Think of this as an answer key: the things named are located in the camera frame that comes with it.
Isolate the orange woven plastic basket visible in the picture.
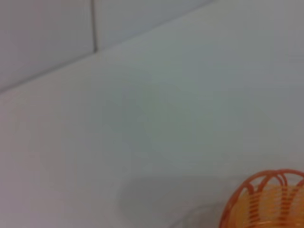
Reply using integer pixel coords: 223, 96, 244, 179
218, 169, 304, 228

